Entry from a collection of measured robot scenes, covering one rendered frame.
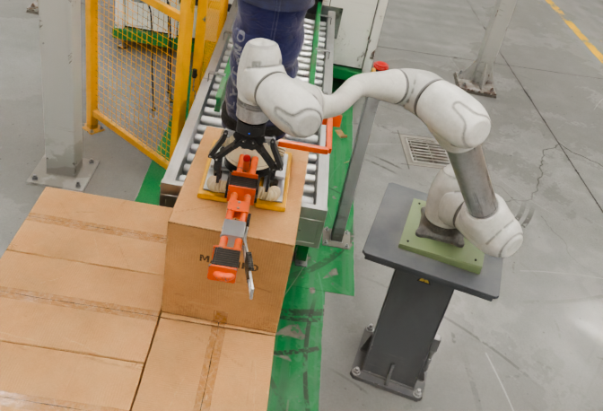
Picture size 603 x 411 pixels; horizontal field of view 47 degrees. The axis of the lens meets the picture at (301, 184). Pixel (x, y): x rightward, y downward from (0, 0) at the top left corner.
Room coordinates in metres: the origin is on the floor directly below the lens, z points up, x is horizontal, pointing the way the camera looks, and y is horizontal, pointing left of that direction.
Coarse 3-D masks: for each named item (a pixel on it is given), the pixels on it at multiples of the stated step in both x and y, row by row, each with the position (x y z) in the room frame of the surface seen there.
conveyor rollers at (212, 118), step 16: (304, 32) 4.31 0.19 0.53; (320, 32) 4.33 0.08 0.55; (304, 48) 4.05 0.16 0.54; (224, 64) 3.58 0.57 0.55; (304, 64) 3.80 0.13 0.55; (320, 64) 3.87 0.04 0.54; (304, 80) 3.60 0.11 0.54; (320, 80) 3.63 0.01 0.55; (224, 96) 3.22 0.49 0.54; (208, 112) 3.03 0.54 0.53; (192, 144) 2.68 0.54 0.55; (192, 160) 2.58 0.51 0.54; (304, 192) 2.52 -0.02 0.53
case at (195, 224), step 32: (192, 192) 1.80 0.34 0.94; (288, 192) 1.91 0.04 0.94; (192, 224) 1.64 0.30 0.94; (256, 224) 1.71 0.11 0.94; (288, 224) 1.74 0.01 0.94; (192, 256) 1.64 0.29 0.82; (256, 256) 1.64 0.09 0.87; (288, 256) 1.64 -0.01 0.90; (192, 288) 1.64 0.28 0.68; (224, 288) 1.64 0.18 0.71; (256, 288) 1.64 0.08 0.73; (224, 320) 1.64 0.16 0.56; (256, 320) 1.64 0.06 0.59
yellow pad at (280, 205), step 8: (288, 160) 2.07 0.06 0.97; (288, 168) 2.02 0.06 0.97; (288, 176) 1.97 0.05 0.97; (264, 184) 1.89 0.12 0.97; (272, 184) 1.87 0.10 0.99; (280, 184) 1.91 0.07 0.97; (288, 184) 1.93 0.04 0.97; (264, 200) 1.81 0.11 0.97; (280, 200) 1.82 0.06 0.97; (264, 208) 1.79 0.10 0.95; (272, 208) 1.79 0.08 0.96; (280, 208) 1.79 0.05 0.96
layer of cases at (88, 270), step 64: (64, 192) 2.16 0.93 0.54; (64, 256) 1.80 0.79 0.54; (128, 256) 1.87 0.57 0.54; (0, 320) 1.46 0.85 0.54; (64, 320) 1.51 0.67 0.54; (128, 320) 1.57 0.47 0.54; (192, 320) 1.62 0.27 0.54; (0, 384) 1.23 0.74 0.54; (64, 384) 1.27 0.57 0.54; (128, 384) 1.32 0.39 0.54; (192, 384) 1.37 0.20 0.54; (256, 384) 1.42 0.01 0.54
